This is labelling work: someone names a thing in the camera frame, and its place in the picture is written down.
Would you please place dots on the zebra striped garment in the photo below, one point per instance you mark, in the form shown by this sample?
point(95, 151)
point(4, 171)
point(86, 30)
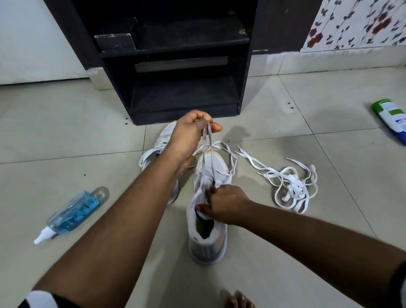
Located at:
point(41, 300)

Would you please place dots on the person's left hand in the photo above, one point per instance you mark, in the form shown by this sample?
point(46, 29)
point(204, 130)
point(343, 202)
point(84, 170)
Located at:
point(187, 136)

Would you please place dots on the person's right hand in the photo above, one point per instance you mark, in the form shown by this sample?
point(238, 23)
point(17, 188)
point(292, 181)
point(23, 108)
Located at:
point(226, 206)

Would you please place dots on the green blue white bottle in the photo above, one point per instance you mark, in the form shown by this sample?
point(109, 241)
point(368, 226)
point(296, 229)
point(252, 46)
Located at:
point(391, 119)

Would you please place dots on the white floral patterned sheet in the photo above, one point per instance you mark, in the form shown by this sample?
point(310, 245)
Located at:
point(355, 22)

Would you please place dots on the blue transparent bottle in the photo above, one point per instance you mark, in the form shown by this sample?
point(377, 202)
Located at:
point(73, 214)

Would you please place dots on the dark brown wooden cabinet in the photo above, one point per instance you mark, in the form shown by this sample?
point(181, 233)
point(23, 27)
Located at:
point(282, 25)

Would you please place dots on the person's right foot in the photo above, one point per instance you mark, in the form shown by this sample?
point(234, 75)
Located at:
point(239, 300)

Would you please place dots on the grey sneaker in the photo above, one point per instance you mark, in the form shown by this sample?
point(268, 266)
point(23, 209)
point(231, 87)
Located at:
point(206, 250)
point(158, 152)

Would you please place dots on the person's left forearm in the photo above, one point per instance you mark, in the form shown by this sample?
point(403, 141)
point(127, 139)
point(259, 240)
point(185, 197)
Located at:
point(108, 228)

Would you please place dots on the black open shelf box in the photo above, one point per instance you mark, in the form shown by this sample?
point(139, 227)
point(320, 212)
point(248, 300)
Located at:
point(180, 95)

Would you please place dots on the clear plastic box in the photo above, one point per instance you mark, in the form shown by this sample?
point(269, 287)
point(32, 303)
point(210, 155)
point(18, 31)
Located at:
point(115, 41)

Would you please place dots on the person's right forearm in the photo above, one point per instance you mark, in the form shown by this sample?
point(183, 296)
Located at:
point(323, 250)

